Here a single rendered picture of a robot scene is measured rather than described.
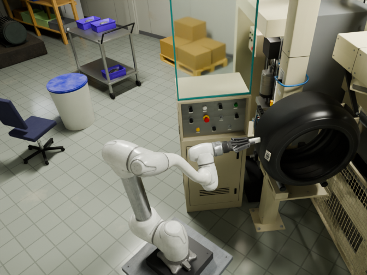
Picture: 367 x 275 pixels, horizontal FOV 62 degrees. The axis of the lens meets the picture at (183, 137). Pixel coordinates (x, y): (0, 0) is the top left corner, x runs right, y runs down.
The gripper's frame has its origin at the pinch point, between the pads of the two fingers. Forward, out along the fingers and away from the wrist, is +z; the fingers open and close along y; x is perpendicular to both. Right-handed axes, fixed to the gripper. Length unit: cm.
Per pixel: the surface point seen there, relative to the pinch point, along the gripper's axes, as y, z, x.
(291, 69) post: 26, 32, -28
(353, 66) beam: 2, 56, -35
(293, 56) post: 26, 33, -37
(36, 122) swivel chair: 174, -221, 50
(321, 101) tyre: 0.1, 39.9, -18.2
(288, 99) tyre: 9.4, 23.9, -18.2
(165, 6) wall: 525, -46, 46
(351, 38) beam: 15, 61, -45
